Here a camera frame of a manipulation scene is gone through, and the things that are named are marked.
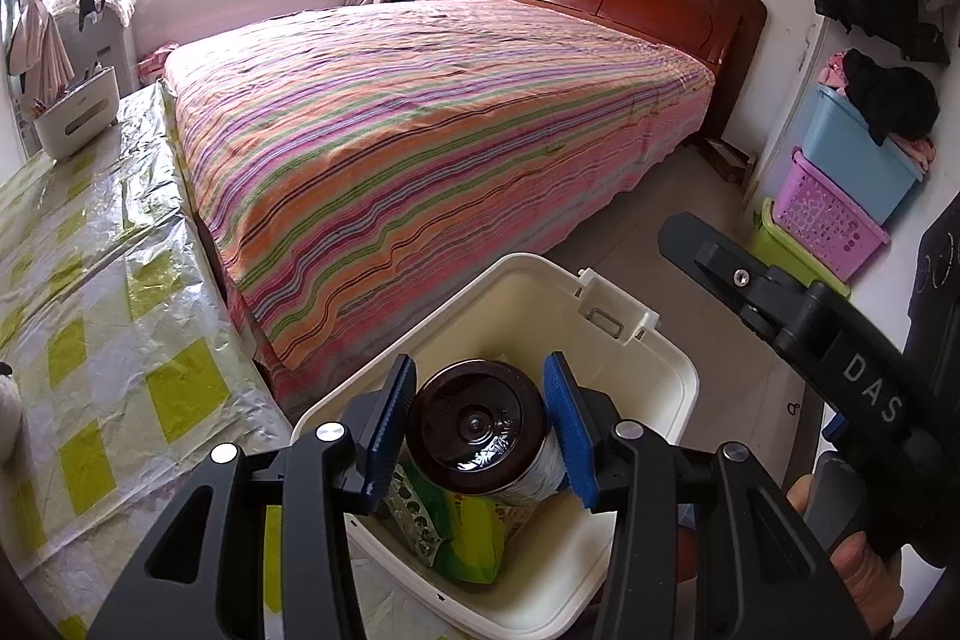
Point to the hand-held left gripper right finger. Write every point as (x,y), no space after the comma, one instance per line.
(570,437)

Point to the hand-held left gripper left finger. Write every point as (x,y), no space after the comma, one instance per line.
(394,430)

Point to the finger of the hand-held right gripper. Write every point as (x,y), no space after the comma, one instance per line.
(735,272)

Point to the brown-lidded white can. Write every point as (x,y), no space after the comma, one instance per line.
(472,422)

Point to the white plastic bin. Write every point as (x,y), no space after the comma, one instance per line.
(510,310)

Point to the person's right hand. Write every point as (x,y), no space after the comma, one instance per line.
(866,580)

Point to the green plastic basket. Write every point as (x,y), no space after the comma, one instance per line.
(780,250)

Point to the white dotted snack packet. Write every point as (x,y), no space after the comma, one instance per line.
(412,512)

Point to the pink plastic basket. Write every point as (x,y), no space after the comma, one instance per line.
(825,220)

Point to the cardboard box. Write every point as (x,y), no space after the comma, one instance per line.
(727,159)

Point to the green snack packet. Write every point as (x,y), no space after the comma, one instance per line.
(480,535)

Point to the blue storage box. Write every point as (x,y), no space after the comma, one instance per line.
(847,153)

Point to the black clothing pile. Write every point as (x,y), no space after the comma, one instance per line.
(892,96)

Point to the bed with striped cover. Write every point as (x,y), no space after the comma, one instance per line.
(420,145)

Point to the white plush toy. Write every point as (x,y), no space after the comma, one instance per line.
(7,415)

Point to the pink cloth item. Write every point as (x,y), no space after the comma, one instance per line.
(156,64)

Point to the white desktop organizer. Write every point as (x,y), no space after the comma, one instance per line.
(75,115)

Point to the white standing appliance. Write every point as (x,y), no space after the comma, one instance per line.
(112,10)

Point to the beige hanging garment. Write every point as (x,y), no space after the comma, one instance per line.
(37,48)

